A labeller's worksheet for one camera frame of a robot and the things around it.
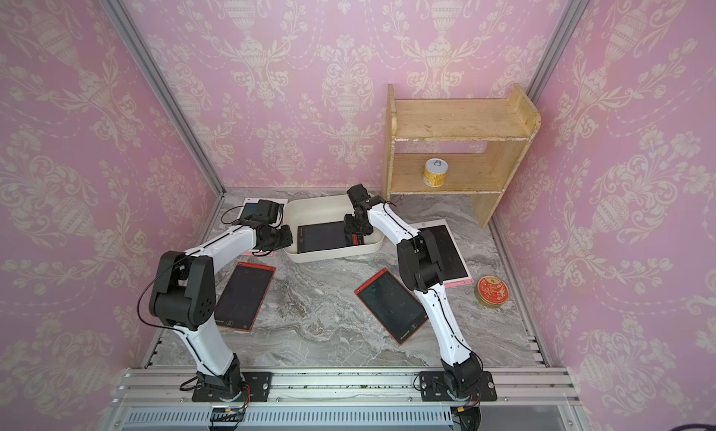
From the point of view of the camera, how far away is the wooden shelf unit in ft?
2.54

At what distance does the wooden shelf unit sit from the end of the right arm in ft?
0.31

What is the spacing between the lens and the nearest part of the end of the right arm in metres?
0.81
